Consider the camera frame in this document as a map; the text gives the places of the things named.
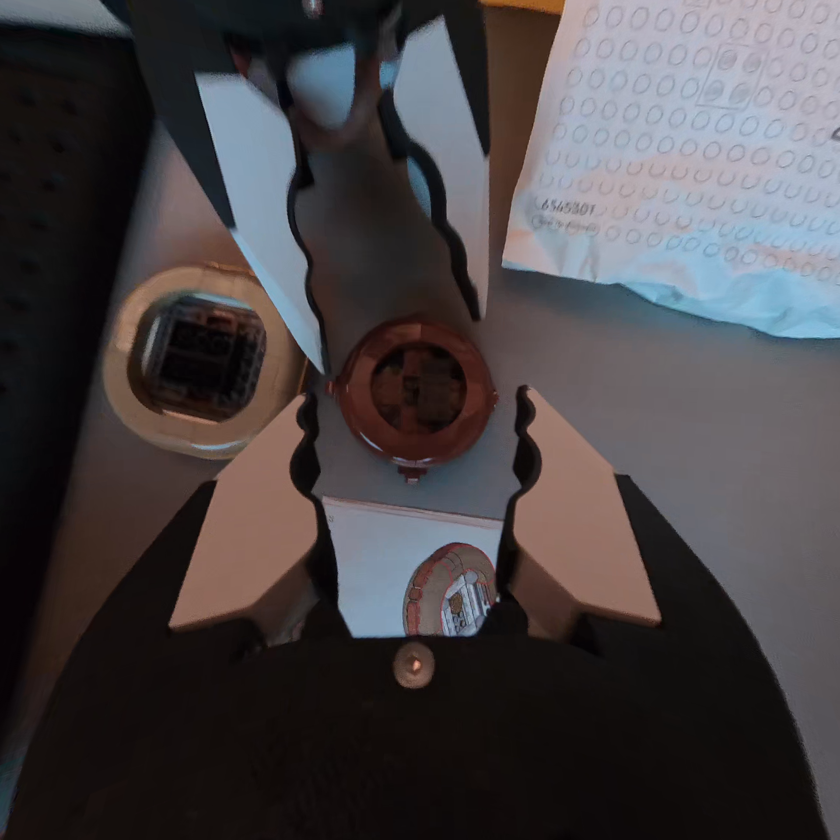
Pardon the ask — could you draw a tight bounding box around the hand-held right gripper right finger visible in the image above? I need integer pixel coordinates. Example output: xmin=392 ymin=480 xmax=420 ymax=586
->
xmin=495 ymin=384 xmax=662 ymax=641

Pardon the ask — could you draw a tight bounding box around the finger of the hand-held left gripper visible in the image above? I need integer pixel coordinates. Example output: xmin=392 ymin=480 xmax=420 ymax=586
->
xmin=197 ymin=72 xmax=332 ymax=375
xmin=377 ymin=16 xmax=493 ymax=322

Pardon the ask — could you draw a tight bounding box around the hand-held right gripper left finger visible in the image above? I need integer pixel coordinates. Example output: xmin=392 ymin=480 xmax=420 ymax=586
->
xmin=169 ymin=394 xmax=342 ymax=644

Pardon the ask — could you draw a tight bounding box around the brown brick ring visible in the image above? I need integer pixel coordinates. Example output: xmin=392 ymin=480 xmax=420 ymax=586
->
xmin=326 ymin=317 xmax=500 ymax=485

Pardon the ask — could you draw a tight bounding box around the tan brick ring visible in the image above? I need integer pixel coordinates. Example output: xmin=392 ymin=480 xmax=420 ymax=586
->
xmin=101 ymin=262 xmax=309 ymax=460

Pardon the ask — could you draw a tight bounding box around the grey desk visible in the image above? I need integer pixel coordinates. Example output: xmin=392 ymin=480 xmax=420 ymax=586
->
xmin=0 ymin=7 xmax=840 ymax=788

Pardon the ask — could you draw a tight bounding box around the building instruction booklet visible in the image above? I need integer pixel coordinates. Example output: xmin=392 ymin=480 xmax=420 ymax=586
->
xmin=322 ymin=495 xmax=506 ymax=639

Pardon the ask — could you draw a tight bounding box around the white printed paper bag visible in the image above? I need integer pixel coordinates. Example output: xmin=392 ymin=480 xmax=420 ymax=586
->
xmin=502 ymin=0 xmax=840 ymax=340

